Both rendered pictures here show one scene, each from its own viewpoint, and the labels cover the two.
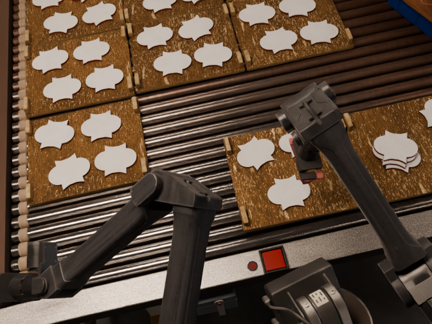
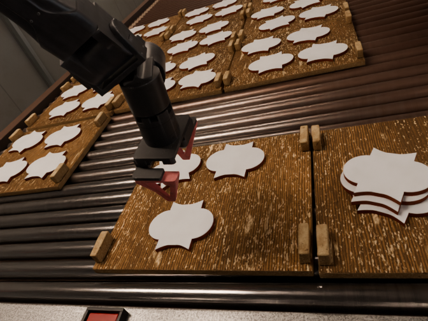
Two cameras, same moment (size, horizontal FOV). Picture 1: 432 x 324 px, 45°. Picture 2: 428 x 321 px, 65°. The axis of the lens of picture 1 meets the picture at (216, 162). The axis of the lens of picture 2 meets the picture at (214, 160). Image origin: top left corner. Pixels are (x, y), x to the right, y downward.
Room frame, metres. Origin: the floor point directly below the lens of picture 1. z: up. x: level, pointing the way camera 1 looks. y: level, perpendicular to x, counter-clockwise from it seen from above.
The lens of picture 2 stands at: (0.38, -0.52, 1.40)
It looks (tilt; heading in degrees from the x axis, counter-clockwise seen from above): 36 degrees down; 28
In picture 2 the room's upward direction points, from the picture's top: 23 degrees counter-clockwise
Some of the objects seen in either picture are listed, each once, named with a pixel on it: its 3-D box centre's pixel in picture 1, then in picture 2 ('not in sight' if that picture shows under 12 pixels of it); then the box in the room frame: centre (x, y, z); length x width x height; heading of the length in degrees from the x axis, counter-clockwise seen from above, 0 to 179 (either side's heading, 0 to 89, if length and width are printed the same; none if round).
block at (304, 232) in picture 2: not in sight; (304, 242); (0.69, -0.45, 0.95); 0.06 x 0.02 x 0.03; 2
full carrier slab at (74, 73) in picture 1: (77, 69); (86, 95); (1.42, 0.46, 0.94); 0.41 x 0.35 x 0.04; 92
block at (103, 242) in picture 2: (243, 216); (101, 246); (0.68, -0.06, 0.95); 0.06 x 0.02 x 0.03; 2
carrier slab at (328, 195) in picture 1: (294, 170); (211, 197); (0.82, -0.25, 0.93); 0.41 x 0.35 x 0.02; 92
